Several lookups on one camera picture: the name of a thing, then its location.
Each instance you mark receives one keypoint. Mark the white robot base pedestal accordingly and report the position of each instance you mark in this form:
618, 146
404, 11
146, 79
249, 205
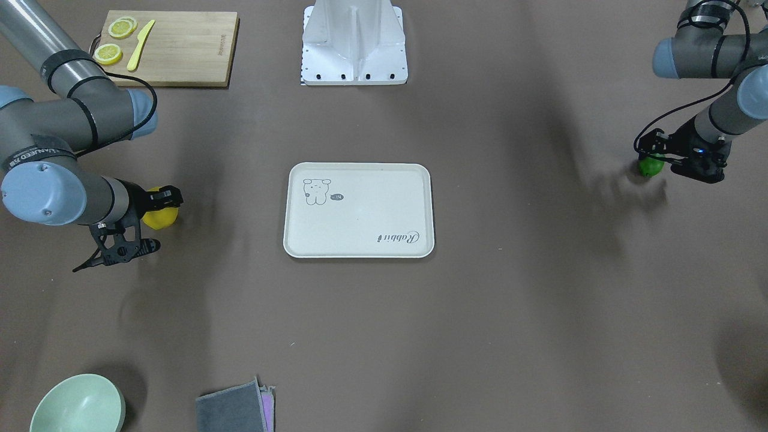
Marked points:
353, 43

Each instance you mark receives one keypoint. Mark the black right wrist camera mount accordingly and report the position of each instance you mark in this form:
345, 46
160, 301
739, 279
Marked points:
118, 243

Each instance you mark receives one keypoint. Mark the grey folded cloth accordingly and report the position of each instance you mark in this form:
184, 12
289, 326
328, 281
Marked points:
248, 407

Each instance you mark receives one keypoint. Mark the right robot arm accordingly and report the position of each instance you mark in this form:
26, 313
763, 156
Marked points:
42, 141

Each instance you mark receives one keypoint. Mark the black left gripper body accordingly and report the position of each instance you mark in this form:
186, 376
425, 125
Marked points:
682, 143

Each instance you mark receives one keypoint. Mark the yellow lemon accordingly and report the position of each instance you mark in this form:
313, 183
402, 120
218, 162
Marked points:
161, 219

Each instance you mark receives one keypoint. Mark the wooden cutting board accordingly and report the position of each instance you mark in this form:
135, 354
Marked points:
183, 49

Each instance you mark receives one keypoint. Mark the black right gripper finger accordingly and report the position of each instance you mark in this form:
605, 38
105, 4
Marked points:
165, 197

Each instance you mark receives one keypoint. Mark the green lime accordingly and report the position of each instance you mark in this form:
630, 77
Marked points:
649, 167

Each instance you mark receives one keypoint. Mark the yellow plastic knife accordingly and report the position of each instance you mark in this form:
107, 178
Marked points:
136, 55

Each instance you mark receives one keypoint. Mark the mint green bowl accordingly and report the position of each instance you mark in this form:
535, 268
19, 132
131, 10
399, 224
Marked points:
85, 402

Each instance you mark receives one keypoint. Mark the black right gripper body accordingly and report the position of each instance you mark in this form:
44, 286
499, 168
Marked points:
138, 200

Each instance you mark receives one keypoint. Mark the cream rabbit tray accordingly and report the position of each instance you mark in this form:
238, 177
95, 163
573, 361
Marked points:
359, 210

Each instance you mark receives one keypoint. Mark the lemon slice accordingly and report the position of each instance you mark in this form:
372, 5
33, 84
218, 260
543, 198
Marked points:
122, 27
108, 54

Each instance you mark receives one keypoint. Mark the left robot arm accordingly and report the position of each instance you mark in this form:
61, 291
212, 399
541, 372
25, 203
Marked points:
700, 49

